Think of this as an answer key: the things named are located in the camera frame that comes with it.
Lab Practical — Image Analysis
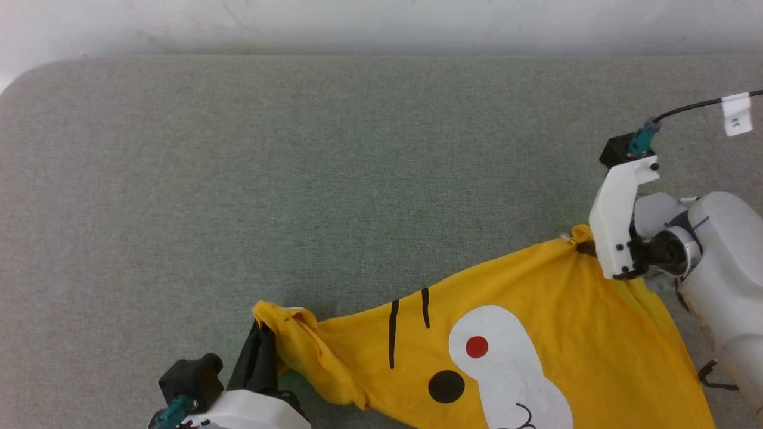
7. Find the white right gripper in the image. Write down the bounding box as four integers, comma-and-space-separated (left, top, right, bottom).
576, 155, 693, 281

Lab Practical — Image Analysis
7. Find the yellow cartoon face shirt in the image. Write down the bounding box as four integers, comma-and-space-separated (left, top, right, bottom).
252, 224, 716, 429

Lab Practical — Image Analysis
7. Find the teal right camera connector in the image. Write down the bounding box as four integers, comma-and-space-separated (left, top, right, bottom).
627, 119, 662, 159

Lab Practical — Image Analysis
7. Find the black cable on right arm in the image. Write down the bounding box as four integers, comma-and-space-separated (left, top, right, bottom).
696, 359, 740, 392

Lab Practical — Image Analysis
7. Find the thin black camera cable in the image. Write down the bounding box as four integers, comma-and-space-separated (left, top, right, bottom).
652, 89, 763, 125

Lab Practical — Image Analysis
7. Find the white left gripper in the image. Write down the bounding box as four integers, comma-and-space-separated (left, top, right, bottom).
190, 322, 312, 429

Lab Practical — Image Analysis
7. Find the teal camera connector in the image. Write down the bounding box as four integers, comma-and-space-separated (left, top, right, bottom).
627, 119, 662, 159
149, 396, 198, 429

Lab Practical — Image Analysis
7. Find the white cable label tag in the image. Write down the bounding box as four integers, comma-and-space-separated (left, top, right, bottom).
721, 93, 753, 137

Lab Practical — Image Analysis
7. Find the teal left camera connector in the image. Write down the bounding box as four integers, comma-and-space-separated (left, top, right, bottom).
149, 396, 198, 429

